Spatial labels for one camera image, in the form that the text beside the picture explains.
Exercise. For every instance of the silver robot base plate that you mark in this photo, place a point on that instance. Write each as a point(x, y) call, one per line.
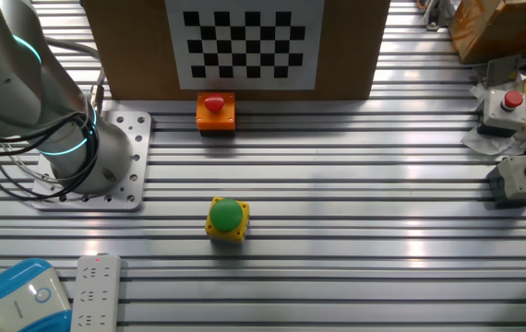
point(143, 147)

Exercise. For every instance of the grey box red button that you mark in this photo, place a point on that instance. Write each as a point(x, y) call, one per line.
point(512, 182)
point(493, 115)

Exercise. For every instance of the orange box red button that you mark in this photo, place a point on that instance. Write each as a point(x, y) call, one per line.
point(217, 121)

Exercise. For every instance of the yellow box green button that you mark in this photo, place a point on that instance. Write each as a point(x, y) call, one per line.
point(226, 215)

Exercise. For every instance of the blue white pendant device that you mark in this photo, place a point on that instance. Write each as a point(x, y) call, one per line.
point(18, 299)

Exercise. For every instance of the brown cardboard board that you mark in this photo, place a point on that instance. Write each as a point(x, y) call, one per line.
point(134, 55)

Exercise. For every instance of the grey metal plate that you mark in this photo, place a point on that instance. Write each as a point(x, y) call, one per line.
point(503, 71)

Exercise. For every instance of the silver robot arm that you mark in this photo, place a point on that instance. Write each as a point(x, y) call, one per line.
point(9, 69)

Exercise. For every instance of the grey metal bracket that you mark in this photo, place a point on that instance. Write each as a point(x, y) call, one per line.
point(436, 16)

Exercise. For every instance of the checkerboard paper sheet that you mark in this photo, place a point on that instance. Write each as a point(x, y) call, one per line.
point(173, 55)

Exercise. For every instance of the white power strip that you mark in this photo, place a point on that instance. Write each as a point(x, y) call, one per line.
point(97, 299)

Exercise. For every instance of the brown cardboard box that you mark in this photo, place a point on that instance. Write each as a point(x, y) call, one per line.
point(512, 27)

